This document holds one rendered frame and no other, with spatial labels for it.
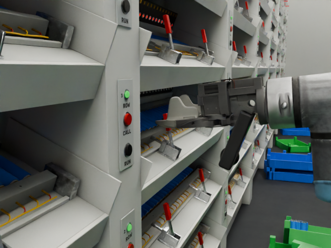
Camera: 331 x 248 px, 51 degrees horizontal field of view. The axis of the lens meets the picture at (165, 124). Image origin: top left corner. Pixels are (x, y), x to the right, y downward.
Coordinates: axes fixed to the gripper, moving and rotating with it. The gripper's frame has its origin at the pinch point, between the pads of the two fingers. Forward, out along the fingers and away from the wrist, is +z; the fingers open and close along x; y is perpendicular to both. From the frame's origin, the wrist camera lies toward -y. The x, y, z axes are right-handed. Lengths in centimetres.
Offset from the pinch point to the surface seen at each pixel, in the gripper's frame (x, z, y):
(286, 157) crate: -179, -12, -51
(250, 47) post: -112, -4, 21
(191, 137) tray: -17.8, 0.8, -6.1
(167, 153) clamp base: 1.3, -0.2, -5.9
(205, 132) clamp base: -25.4, -0.9, -6.1
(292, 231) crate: -58, -19, -48
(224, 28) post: -42.3, -5.5, 22.5
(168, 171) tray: 6.2, -1.9, -8.3
